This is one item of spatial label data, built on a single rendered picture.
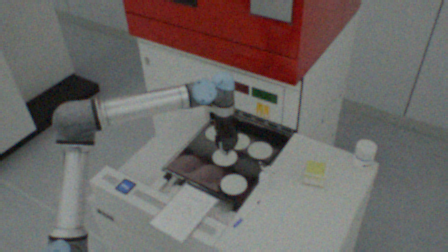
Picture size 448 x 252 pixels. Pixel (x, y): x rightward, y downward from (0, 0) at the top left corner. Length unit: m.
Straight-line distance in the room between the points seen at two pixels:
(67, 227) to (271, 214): 0.65
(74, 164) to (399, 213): 2.04
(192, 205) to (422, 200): 1.82
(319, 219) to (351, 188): 0.19
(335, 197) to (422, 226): 1.35
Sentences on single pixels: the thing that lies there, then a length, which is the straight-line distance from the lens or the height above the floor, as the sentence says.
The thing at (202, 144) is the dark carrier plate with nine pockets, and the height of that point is 0.90.
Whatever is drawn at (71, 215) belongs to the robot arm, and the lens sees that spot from 1.38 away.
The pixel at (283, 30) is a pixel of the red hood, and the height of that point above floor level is 1.44.
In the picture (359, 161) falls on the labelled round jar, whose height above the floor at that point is 1.01.
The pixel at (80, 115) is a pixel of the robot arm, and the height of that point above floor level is 1.39.
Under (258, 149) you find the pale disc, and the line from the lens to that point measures 1.73.
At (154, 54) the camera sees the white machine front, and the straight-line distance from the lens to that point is 1.95.
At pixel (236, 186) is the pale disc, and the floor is 0.90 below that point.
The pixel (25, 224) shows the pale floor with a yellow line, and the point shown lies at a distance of 2.92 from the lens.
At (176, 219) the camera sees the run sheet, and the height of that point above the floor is 0.97.
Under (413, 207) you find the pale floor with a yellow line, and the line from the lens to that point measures 2.87.
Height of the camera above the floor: 2.11
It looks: 41 degrees down
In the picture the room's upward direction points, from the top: 2 degrees counter-clockwise
